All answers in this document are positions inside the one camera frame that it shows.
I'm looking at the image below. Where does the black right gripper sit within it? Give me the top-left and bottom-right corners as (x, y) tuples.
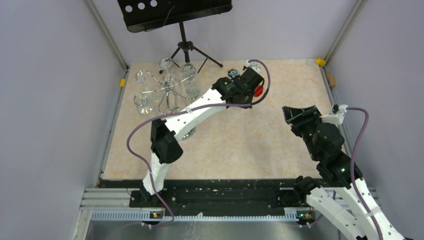
(282, 105), (324, 161)

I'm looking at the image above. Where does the large plain wine glass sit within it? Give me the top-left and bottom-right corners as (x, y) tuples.
(135, 69), (154, 86)

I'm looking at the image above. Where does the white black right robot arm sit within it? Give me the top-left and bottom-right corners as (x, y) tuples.
(282, 104), (406, 240)

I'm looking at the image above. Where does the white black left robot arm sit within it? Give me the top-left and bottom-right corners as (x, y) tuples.
(140, 66), (264, 207)

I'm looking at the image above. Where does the chrome wine glass rack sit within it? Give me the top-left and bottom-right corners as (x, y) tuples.
(139, 65), (201, 116)

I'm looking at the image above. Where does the patterned rear wine glass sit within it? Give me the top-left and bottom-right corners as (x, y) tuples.
(179, 62), (201, 100)

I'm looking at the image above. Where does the tall rear wine glass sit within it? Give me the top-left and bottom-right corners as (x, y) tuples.
(157, 57), (175, 79)

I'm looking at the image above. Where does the plain front-left wine glass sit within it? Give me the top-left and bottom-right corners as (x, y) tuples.
(133, 92), (155, 115)

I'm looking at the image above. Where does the red round toy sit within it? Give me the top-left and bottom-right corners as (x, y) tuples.
(253, 85), (264, 98)

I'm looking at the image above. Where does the black blue small device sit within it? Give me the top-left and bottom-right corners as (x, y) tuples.
(227, 68), (241, 79)

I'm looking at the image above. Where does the small wooden block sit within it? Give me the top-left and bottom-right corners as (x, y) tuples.
(326, 72), (337, 88)

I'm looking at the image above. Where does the black music stand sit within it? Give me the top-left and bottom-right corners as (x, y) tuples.
(117, 0), (233, 69)

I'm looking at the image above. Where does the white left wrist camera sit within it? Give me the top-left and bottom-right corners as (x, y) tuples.
(243, 60), (261, 74)

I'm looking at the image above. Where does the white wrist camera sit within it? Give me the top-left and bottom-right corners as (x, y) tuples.
(320, 104), (348, 126)
(243, 60), (261, 74)

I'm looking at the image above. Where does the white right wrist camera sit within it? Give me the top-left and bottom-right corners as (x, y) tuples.
(320, 104), (348, 126)

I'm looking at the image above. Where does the yellow corner bracket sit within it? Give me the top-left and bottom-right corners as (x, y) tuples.
(315, 58), (327, 67)

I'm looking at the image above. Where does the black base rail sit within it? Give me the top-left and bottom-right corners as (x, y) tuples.
(99, 178), (303, 218)

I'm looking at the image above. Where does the yellow left edge bracket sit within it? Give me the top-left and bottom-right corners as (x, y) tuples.
(119, 78), (126, 88)

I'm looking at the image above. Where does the aluminium frame post right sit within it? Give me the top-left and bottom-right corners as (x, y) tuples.
(324, 0), (368, 65)

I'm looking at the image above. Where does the aluminium frame post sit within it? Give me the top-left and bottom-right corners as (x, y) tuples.
(324, 0), (368, 65)
(84, 0), (129, 71)

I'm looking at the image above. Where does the aluminium frame post left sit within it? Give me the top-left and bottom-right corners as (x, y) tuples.
(84, 0), (129, 71)

